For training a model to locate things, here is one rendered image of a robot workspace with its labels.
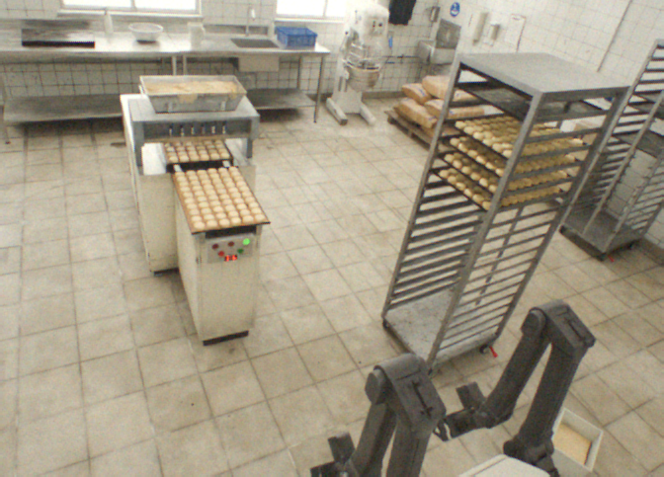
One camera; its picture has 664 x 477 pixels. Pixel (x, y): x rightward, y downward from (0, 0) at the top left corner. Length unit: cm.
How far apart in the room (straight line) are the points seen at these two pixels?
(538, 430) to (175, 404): 195
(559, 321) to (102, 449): 219
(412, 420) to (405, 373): 8
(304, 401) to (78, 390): 122
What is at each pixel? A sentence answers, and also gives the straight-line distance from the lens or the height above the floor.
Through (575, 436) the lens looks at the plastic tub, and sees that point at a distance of 315.
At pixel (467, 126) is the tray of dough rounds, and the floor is 151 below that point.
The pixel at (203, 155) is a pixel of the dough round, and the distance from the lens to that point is 296.
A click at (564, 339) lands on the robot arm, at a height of 161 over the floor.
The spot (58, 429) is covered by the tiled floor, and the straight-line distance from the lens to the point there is 281.
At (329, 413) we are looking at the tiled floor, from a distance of 275.
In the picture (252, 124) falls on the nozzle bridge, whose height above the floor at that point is 112.
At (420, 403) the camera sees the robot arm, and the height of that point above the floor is 161.
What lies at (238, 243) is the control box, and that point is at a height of 81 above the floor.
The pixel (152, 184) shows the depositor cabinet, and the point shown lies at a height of 77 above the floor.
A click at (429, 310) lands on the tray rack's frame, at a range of 323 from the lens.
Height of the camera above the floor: 229
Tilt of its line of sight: 35 degrees down
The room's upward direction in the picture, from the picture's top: 10 degrees clockwise
